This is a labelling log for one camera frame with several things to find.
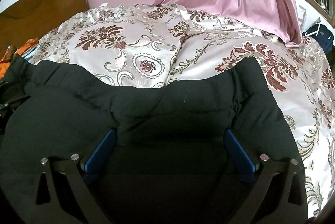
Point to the brown wooden headboard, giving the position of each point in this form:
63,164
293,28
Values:
27,19

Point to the orange clothes pile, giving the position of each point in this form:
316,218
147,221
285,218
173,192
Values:
12,51

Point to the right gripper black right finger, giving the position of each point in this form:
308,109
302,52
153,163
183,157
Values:
269,191

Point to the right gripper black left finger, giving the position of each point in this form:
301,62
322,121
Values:
60,187

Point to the large black coat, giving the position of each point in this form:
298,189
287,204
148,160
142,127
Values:
170,163

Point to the dark blue backpack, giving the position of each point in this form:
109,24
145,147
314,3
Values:
322,35

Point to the floral satin bedspread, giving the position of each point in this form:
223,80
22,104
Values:
150,47

